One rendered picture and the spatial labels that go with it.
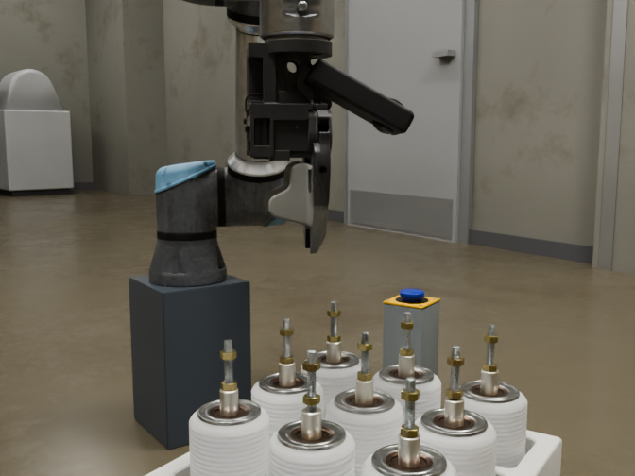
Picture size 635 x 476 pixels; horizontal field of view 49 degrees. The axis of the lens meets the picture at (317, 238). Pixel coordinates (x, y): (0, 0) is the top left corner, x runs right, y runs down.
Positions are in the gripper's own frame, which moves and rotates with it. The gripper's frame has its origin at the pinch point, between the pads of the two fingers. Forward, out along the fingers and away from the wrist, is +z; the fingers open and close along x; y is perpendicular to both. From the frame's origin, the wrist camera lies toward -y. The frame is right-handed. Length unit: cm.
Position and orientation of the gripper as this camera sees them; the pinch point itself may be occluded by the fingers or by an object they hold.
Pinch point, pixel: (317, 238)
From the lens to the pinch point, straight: 73.6
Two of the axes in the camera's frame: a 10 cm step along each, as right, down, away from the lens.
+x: 1.6, 1.4, -9.8
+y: -9.9, 0.2, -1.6
